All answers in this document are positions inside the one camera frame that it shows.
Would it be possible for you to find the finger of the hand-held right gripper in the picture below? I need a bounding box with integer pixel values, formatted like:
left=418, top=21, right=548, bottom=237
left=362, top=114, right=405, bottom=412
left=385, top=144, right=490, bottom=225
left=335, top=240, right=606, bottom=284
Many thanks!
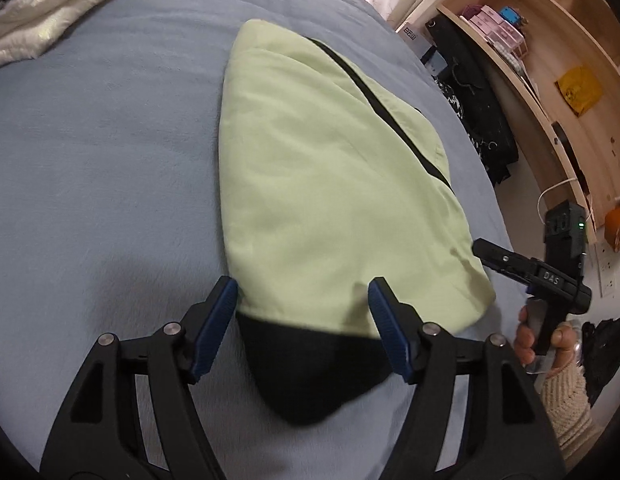
left=472, top=239, right=538, bottom=283

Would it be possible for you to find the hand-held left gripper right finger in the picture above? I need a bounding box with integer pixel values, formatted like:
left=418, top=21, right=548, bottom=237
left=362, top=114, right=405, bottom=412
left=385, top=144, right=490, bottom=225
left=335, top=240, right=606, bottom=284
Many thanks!
left=367, top=276, right=568, bottom=480

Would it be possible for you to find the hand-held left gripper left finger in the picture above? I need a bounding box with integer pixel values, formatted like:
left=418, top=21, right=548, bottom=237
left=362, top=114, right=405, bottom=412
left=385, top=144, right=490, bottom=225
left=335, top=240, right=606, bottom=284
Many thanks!
left=40, top=275, right=239, bottom=480

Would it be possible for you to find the green and black hooded jacket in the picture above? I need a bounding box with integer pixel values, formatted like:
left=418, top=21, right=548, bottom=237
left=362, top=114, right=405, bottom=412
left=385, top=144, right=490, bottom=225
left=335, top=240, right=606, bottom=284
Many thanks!
left=220, top=19, right=497, bottom=427

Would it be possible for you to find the person's right forearm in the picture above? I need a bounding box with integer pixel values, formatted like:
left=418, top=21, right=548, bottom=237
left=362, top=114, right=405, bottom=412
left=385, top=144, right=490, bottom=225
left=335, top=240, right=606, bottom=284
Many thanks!
left=537, top=365, right=611, bottom=463

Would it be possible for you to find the person's right hand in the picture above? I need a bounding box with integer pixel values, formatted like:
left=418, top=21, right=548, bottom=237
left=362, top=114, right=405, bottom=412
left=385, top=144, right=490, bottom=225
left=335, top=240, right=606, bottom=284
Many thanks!
left=512, top=305, right=586, bottom=376

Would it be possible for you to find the orange bag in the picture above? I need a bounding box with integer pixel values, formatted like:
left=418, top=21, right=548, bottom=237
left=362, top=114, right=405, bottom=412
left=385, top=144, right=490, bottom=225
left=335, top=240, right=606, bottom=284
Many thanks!
left=604, top=202, right=620, bottom=252

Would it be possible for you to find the black bag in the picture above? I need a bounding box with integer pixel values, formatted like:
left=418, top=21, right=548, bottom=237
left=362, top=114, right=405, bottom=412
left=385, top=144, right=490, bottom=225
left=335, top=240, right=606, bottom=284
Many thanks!
left=580, top=317, right=620, bottom=407

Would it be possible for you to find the black white patterned hanging garment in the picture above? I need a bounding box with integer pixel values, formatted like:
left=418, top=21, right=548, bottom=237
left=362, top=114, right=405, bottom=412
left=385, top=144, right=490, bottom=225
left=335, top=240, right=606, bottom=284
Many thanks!
left=432, top=72, right=496, bottom=161

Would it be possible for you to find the blue-grey bed cover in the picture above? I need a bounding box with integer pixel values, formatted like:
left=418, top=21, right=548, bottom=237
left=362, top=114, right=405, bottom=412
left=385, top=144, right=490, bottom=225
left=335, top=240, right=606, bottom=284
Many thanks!
left=0, top=0, right=516, bottom=480

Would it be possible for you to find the wooden bookshelf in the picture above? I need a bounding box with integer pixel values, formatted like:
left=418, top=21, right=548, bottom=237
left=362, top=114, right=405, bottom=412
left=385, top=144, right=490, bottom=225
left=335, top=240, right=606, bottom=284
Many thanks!
left=390, top=0, right=620, bottom=241

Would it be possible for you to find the pink drawer organizer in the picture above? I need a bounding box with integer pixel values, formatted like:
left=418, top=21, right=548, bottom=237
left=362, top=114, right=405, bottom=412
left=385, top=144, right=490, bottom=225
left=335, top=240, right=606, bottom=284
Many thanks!
left=470, top=5, right=526, bottom=49

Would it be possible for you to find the cream padded garment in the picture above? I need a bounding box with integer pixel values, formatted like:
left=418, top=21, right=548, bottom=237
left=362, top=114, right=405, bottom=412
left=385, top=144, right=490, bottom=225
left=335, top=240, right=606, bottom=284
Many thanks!
left=0, top=0, right=154, bottom=72

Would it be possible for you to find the white wall socket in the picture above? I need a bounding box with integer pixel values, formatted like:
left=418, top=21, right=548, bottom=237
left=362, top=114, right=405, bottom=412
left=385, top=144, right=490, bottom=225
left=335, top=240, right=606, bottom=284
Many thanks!
left=595, top=240, right=619, bottom=297

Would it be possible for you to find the white bag strap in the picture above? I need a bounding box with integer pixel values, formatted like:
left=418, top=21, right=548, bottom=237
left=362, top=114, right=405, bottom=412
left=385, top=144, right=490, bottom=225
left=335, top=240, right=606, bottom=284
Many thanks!
left=537, top=177, right=579, bottom=217

